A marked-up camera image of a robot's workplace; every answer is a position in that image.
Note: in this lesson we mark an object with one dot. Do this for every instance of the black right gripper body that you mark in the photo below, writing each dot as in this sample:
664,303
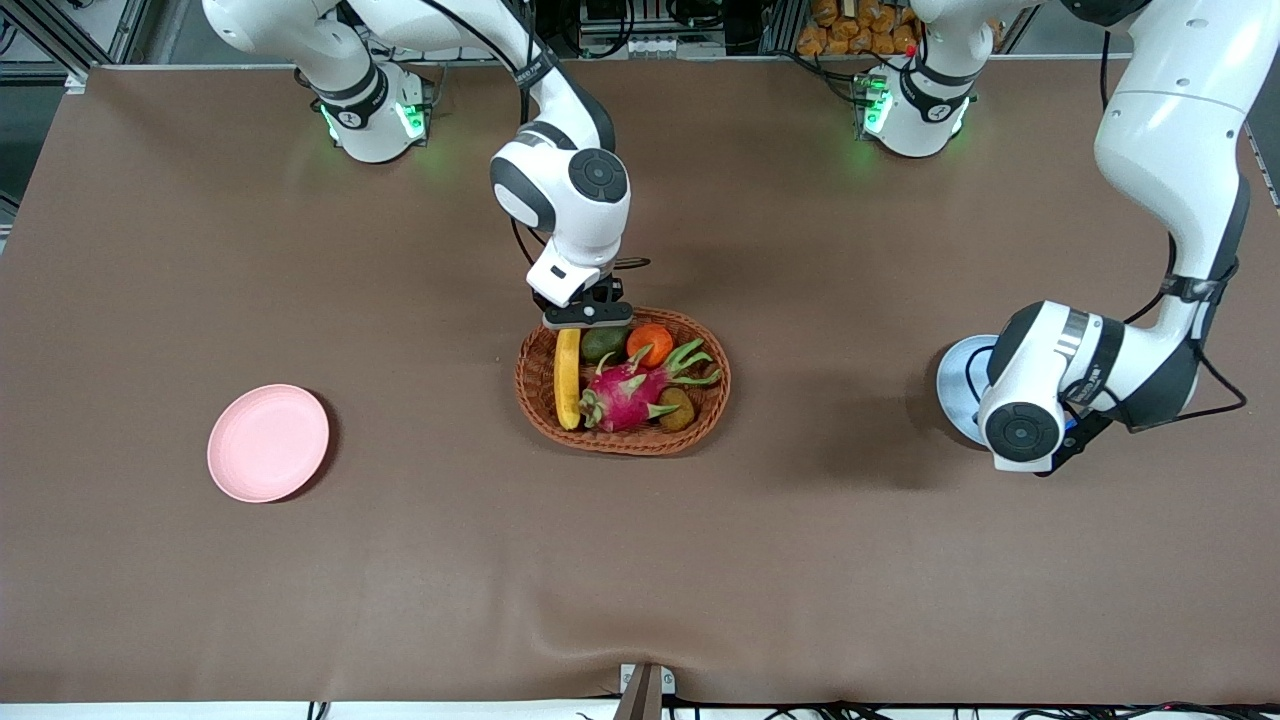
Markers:
608,291

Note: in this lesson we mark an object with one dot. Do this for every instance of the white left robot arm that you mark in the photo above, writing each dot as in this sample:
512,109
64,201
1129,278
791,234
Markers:
1160,130

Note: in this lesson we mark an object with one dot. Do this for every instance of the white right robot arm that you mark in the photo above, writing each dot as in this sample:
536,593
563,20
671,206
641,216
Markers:
560,190

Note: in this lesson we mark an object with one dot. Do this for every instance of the yellow banana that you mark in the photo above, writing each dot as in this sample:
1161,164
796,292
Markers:
568,385

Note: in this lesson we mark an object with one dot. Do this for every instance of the green avocado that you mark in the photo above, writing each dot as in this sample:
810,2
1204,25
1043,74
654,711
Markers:
603,346

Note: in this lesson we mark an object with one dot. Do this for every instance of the orange fruit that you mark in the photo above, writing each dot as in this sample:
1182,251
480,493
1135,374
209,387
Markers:
652,345

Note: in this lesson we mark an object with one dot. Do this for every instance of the pink dragon fruit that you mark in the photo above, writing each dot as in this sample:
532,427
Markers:
620,395

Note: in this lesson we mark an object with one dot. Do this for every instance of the brown wicker basket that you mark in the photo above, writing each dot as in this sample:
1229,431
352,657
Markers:
535,390

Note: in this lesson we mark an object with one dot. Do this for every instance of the light blue plate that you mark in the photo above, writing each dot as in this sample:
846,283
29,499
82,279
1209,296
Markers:
960,385

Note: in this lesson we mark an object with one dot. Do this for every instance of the brown kiwi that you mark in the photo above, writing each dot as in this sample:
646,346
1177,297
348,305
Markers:
677,410

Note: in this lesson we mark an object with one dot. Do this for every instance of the grey equipment rack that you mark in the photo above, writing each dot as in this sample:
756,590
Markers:
650,45

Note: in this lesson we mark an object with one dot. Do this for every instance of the brown table cloth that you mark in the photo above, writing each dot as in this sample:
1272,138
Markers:
600,560

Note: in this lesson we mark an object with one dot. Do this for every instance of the orange snack bag pile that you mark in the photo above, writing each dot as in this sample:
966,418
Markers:
850,35

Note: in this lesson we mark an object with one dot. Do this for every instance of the pink plate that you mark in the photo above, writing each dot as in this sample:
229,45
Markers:
268,443

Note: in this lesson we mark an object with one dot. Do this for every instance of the metal table edge bracket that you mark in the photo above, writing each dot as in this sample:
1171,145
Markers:
645,695

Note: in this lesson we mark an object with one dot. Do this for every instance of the aluminium frame rail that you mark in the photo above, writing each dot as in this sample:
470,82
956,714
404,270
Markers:
70,55

